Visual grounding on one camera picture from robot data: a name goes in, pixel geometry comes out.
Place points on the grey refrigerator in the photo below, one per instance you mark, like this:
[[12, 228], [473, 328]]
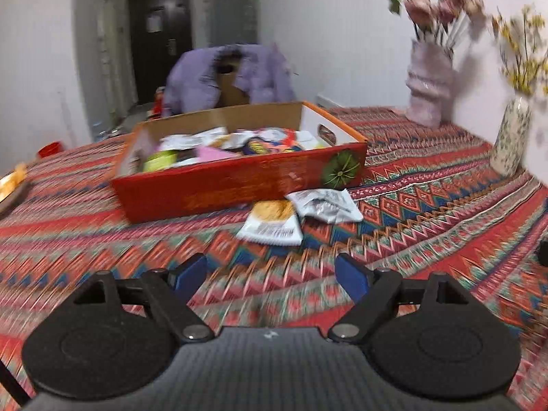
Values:
[[232, 22]]

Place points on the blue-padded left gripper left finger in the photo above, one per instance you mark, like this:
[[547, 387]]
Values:
[[168, 293]]

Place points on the red bag on floor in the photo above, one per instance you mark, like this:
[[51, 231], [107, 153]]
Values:
[[157, 109]]

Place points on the pink snack packet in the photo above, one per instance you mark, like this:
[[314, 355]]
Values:
[[208, 154]]

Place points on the blue red chip bag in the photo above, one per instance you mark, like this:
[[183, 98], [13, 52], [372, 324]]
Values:
[[259, 146]]

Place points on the orange cardboard box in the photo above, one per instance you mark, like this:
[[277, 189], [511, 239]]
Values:
[[218, 185]]

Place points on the white speckled vase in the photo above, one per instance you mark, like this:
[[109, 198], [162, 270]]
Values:
[[511, 142]]

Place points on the pink ribbed vase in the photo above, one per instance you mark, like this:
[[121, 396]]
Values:
[[430, 77]]

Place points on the brown chair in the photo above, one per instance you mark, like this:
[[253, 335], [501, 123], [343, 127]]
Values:
[[229, 95]]

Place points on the dark entrance door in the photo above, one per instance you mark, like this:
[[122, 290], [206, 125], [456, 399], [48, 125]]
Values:
[[160, 32]]

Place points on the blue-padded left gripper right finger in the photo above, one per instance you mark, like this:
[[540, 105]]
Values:
[[375, 299]]

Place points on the colourful patterned tablecloth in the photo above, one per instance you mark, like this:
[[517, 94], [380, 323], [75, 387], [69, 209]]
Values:
[[430, 203]]

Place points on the pink dried roses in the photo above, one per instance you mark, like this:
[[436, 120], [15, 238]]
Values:
[[441, 22]]

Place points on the yellow dried flowers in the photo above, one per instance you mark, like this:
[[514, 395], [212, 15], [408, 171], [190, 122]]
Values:
[[522, 43]]

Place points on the white grey crumpled packet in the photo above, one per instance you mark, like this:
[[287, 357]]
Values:
[[326, 205]]

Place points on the plate of orange peels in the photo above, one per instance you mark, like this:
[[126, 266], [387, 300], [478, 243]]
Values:
[[13, 187]]

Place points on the red bucket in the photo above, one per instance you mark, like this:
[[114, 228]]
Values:
[[50, 149]]

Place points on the golden cracker packet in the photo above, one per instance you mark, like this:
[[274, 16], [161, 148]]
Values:
[[273, 223]]

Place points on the white snack packet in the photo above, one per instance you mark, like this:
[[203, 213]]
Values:
[[179, 142]]

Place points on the purple puffer jacket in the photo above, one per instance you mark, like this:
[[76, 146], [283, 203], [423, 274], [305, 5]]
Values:
[[192, 86]]

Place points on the yellow green snack packet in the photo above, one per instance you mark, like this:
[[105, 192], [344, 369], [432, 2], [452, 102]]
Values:
[[160, 161]]

